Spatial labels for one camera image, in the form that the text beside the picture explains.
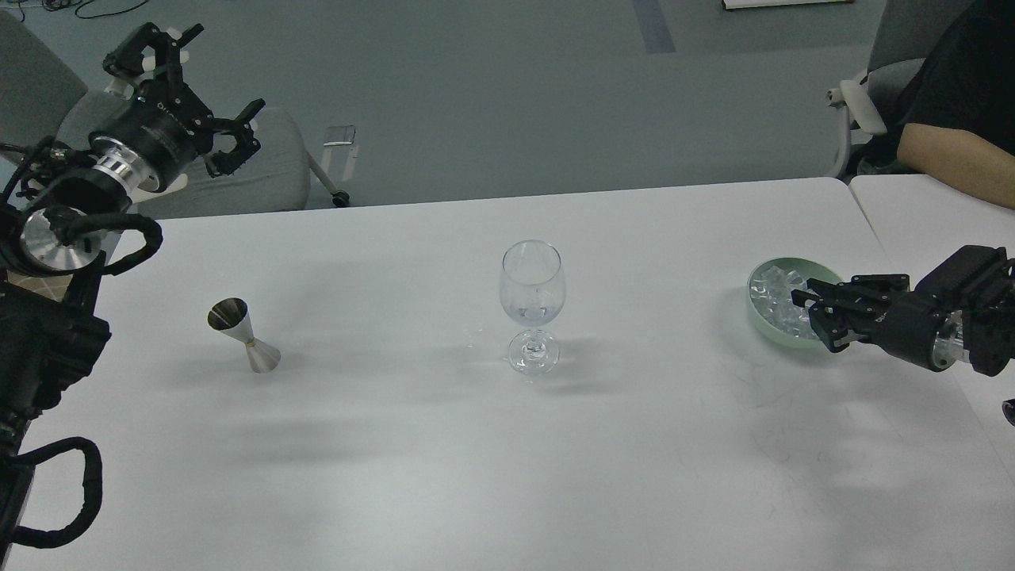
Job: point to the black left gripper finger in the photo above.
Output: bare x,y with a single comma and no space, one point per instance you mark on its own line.
152,51
239,129

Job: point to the person in black shirt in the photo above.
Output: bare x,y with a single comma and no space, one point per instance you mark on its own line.
966,83

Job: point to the grey office chair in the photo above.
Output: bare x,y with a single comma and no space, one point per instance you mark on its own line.
42,96

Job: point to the person's forearm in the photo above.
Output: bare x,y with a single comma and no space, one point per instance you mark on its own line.
961,159

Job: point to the steel cocktail jigger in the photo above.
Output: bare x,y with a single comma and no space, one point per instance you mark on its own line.
232,317

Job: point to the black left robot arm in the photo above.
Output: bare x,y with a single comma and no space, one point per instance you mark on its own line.
66,212

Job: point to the metal floor plate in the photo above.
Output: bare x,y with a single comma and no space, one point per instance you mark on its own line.
339,135

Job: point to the green bowl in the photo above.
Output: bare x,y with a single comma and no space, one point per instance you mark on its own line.
808,267

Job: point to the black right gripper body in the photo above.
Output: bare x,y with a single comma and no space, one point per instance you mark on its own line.
909,328

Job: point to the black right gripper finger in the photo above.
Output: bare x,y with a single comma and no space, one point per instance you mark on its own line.
861,293
835,326

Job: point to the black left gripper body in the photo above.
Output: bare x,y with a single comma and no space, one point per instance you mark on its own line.
150,144

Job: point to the clear ice cubes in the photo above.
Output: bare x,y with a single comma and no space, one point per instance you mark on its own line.
769,291

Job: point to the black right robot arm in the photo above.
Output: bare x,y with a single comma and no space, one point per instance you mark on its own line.
963,310

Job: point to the clear wine glass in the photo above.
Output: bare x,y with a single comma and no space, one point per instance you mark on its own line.
532,293

